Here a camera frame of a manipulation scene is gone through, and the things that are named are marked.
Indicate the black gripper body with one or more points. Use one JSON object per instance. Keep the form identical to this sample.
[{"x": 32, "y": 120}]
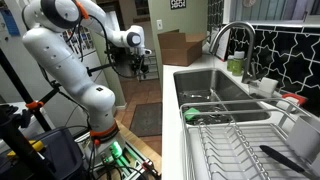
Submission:
[{"x": 140, "y": 64}]

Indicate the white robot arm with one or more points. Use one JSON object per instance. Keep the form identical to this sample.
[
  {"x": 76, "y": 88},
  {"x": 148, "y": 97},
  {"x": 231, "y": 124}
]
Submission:
[{"x": 66, "y": 66}]

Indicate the brown cardboard box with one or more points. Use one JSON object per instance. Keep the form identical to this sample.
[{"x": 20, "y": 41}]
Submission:
[{"x": 180, "y": 50}]

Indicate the dark grey floor mat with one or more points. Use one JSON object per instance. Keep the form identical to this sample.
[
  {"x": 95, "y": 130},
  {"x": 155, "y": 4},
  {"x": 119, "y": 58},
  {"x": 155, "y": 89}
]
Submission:
[{"x": 146, "y": 120}]

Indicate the photo collage poster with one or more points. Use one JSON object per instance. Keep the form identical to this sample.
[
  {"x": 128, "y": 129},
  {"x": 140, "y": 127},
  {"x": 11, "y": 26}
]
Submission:
[{"x": 85, "y": 40}]

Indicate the stainless steel sink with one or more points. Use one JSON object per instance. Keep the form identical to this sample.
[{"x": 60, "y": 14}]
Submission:
[{"x": 200, "y": 80}]

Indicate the black white patterned picture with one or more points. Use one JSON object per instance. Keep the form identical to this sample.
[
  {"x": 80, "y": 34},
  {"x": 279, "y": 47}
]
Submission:
[{"x": 177, "y": 4}]

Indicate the green sponge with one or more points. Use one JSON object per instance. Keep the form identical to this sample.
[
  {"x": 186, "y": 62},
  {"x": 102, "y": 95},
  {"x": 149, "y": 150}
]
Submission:
[{"x": 191, "y": 114}]

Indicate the wooden robot platform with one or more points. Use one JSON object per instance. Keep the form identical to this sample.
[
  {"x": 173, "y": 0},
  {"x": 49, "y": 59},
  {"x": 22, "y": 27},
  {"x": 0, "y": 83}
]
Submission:
[{"x": 140, "y": 146}]

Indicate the white paper notepad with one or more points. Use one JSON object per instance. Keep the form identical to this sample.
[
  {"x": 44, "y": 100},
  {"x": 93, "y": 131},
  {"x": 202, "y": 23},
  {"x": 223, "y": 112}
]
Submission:
[{"x": 223, "y": 46}]

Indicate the small green white-capped bottle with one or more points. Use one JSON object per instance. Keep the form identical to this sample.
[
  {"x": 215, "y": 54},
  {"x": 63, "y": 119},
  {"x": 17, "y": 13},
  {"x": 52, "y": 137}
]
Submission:
[{"x": 230, "y": 63}]

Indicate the large green white-capped bottle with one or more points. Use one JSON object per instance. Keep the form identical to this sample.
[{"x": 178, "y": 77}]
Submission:
[{"x": 238, "y": 65}]

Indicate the chrome gooseneck faucet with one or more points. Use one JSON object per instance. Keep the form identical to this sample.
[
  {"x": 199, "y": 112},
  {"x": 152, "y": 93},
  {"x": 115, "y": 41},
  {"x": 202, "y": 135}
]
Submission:
[{"x": 250, "y": 53}]

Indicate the clear plastic sponge holder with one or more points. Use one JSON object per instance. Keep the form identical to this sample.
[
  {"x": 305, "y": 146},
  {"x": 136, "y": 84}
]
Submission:
[{"x": 255, "y": 90}]

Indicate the dark blue storage tote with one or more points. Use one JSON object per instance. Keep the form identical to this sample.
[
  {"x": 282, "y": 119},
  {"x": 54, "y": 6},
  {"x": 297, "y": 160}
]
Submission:
[{"x": 63, "y": 153}]

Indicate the white refrigerator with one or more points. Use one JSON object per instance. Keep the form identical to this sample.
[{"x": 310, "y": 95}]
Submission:
[{"x": 20, "y": 66}]

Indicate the metal dish drying rack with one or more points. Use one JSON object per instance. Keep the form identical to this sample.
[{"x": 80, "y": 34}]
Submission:
[{"x": 216, "y": 160}]

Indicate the black stand with orange clamp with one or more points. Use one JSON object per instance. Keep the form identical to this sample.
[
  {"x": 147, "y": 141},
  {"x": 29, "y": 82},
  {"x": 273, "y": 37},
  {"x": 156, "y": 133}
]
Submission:
[{"x": 16, "y": 83}]

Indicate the blue paper sheet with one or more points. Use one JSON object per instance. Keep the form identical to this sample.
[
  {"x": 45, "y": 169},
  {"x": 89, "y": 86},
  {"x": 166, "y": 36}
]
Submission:
[{"x": 11, "y": 23}]

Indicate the white framed window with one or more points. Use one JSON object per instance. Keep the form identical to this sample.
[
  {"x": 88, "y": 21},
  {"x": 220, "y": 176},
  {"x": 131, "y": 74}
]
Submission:
[{"x": 273, "y": 10}]

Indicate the red rimmed white scrubber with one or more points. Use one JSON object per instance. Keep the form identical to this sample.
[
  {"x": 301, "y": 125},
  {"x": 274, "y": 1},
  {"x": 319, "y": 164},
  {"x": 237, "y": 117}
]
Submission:
[{"x": 295, "y": 96}]

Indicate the black kitchen utensil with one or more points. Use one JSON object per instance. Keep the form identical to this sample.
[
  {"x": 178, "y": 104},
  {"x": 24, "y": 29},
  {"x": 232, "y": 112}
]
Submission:
[{"x": 280, "y": 158}]

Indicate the white utensil caddy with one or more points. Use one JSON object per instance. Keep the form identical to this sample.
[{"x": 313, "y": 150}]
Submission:
[{"x": 303, "y": 138}]

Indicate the white light switch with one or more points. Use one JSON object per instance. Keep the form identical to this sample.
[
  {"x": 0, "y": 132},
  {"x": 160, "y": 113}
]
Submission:
[{"x": 159, "y": 24}]

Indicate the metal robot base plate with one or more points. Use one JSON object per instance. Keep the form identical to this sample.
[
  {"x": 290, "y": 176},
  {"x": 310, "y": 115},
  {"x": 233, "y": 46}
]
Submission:
[{"x": 116, "y": 153}]

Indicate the black camera tripod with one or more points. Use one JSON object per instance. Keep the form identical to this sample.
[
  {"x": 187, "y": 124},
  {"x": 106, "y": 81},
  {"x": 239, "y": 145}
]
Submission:
[{"x": 16, "y": 146}]

